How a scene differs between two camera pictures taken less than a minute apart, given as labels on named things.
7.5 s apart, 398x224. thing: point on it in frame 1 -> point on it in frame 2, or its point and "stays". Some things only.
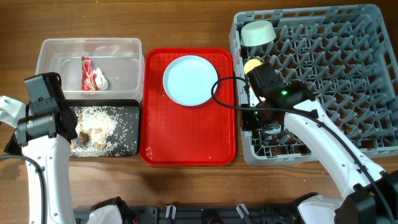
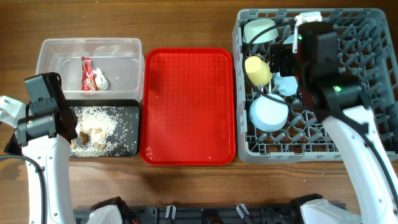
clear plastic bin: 95,68 stays
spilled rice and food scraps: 105,131 stays
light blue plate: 188,80 -> 286,85
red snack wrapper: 89,79 stays
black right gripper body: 255,119 -> 282,55
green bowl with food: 257,32 stays
